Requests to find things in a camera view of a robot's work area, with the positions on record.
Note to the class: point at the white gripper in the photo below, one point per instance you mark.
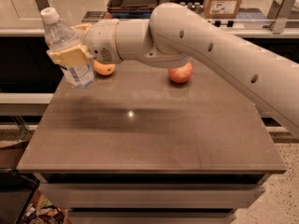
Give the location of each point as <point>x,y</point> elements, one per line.
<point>101,41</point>

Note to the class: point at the blue plastic water bottle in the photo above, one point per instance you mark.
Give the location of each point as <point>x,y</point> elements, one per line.
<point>58,36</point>

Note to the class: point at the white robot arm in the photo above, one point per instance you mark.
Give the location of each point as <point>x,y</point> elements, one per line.
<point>173,34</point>

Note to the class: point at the orange fruit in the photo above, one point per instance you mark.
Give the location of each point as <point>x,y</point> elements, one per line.
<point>103,69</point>

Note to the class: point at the red apple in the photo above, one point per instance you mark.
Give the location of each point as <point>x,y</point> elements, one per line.
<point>182,74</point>

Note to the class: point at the cardboard box with label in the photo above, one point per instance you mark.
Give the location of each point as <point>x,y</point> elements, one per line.
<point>221,9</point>

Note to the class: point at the grey cabinet drawers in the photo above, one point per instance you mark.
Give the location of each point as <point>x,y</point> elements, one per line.
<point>151,203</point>

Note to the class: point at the black bin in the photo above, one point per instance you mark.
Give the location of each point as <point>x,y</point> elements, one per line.
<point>16,191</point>

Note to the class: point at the printed magazines pile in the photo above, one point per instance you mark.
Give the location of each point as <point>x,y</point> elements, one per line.
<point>43,211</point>

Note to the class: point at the right metal rail bracket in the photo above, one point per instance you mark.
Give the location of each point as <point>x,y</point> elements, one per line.
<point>283,14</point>

